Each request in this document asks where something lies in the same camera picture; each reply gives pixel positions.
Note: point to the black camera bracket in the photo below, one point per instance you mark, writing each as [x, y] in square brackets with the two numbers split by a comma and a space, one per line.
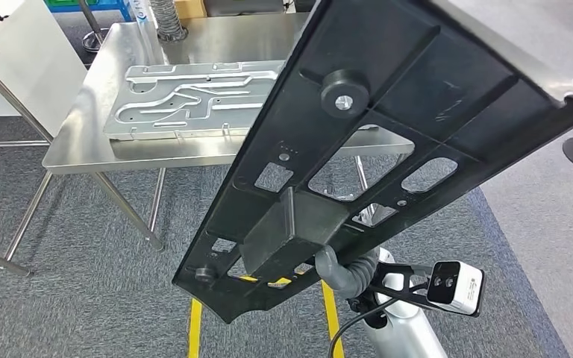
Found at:
[400, 291]

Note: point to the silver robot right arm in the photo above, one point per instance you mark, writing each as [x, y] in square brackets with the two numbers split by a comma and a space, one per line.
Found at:
[405, 336]

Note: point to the stainless steel workbench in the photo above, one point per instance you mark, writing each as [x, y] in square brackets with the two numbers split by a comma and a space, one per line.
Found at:
[94, 153]

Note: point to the stamped grey metal panel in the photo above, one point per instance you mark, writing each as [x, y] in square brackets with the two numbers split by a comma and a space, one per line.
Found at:
[133, 123]

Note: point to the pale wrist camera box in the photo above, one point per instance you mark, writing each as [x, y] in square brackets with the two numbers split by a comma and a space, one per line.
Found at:
[464, 291]

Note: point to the black plastic mounting plate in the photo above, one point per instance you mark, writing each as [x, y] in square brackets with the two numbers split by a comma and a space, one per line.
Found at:
[415, 74]

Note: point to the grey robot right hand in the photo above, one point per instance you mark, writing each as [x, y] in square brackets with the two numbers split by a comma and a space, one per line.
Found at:
[331, 272]

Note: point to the blue metal shelf rack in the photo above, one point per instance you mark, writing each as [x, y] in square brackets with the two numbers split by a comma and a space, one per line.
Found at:
[98, 7]

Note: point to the clear pump bottle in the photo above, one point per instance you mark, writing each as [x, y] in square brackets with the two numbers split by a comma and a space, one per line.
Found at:
[140, 15]

